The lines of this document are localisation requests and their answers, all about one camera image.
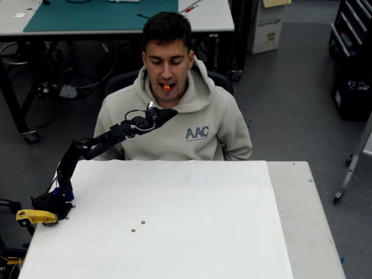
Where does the grey metal stand leg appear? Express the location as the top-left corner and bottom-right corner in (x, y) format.
(334, 110), (372, 204)

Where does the chrome stool ring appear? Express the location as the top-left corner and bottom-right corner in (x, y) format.
(0, 41), (30, 65)

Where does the white table sheet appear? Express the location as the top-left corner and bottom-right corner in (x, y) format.
(17, 159), (294, 279)

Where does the black and yellow clamp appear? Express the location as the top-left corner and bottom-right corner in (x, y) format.
(0, 245), (28, 266)

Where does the black storage bin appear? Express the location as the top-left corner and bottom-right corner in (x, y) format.
(330, 55), (372, 121)

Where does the white rag on floor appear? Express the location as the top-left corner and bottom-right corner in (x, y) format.
(59, 84), (78, 98)

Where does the man in beige hoodie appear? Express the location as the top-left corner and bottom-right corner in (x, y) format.
(93, 11), (253, 162)

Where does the white cardboard box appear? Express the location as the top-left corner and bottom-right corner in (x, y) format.
(246, 0), (292, 55)

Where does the green cutting mat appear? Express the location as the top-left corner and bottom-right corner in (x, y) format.
(23, 0), (179, 33)

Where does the black drawer tool cabinet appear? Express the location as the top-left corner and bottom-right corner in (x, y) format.
(329, 0), (372, 59)

